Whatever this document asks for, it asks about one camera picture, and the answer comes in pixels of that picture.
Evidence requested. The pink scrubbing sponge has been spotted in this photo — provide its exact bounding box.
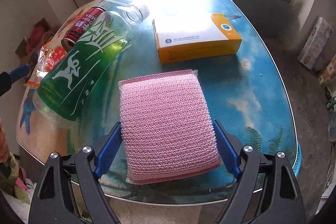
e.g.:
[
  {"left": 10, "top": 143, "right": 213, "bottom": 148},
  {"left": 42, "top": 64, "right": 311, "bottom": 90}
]
[{"left": 118, "top": 69, "right": 221, "bottom": 185}]

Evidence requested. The blue plastic waste basket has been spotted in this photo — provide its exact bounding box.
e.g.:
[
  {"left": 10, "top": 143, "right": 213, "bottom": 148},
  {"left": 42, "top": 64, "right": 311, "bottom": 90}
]
[{"left": 289, "top": 142, "right": 302, "bottom": 177}]

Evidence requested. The orange white medicine box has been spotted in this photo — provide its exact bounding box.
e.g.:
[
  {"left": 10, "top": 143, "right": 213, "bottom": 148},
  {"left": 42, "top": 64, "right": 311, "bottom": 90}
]
[{"left": 153, "top": 12, "right": 242, "bottom": 64}]

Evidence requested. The green plastic drink bottle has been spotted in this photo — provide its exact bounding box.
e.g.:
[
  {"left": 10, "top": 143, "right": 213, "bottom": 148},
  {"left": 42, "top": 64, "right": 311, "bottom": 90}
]
[{"left": 35, "top": 2, "right": 149, "bottom": 124}]

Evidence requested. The red printed plastic bag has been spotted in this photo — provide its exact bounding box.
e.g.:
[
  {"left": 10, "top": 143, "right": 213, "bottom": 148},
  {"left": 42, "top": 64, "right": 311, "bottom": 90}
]
[{"left": 25, "top": 39, "right": 67, "bottom": 89}]

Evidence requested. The green glass bottle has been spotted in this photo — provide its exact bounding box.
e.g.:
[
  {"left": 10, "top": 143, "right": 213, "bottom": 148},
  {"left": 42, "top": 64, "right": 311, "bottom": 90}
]
[{"left": 325, "top": 86, "right": 335, "bottom": 113}]

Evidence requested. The beach print folding table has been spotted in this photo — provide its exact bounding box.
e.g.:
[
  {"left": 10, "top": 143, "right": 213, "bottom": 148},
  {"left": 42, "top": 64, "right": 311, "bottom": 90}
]
[{"left": 15, "top": 0, "right": 299, "bottom": 207}]

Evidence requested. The green fluffy sleeve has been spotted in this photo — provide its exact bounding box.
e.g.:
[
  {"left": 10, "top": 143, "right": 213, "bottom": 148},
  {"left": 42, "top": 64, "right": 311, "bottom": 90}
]
[{"left": 1, "top": 153, "right": 31, "bottom": 205}]

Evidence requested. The cardboard box with pink bag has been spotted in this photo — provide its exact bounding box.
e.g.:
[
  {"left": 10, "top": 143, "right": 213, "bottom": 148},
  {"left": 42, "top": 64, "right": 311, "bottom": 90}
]
[{"left": 15, "top": 18, "right": 55, "bottom": 64}]

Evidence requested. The large clear water jug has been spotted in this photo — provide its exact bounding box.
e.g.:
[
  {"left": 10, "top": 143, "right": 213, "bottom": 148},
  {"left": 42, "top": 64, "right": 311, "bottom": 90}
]
[{"left": 328, "top": 112, "right": 336, "bottom": 143}]

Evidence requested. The red milk drink can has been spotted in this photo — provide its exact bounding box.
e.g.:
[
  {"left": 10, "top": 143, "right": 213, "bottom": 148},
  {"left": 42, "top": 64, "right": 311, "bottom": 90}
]
[{"left": 61, "top": 6, "right": 105, "bottom": 52}]

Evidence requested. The dark grey cabinet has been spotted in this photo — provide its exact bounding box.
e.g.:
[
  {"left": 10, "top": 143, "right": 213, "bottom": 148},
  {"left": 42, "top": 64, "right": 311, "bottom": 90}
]
[{"left": 232, "top": 0, "right": 290, "bottom": 38}]

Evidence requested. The person's left hand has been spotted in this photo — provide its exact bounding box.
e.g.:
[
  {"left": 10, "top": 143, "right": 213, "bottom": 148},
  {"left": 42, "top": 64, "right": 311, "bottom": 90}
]
[{"left": 0, "top": 122, "right": 10, "bottom": 163}]

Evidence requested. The toilet paper roll pack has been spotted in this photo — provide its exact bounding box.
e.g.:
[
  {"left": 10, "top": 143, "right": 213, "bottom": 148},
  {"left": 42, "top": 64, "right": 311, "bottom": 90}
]
[{"left": 298, "top": 16, "right": 333, "bottom": 70}]

